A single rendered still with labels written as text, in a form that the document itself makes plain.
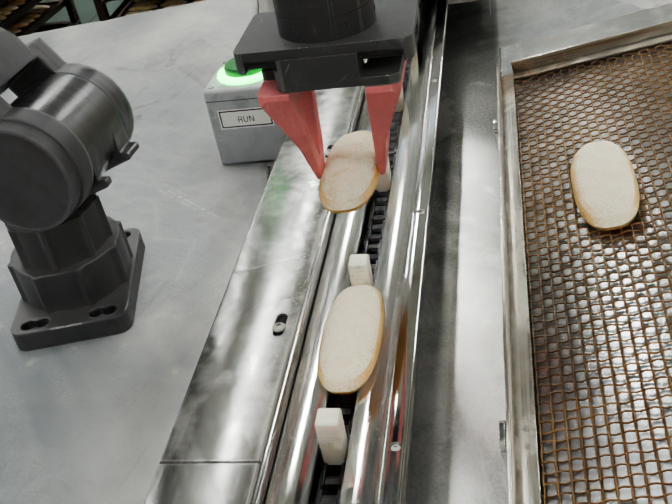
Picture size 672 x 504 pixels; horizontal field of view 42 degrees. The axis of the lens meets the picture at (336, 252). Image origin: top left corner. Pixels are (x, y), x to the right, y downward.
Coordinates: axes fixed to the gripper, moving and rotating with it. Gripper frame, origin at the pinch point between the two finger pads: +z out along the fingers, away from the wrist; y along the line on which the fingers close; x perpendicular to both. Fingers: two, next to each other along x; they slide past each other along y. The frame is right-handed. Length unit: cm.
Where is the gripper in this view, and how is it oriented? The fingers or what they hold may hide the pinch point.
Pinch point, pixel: (350, 161)
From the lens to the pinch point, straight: 56.2
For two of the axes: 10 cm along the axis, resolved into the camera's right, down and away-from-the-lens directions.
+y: 9.8, -0.5, -2.0
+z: 1.6, 8.1, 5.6
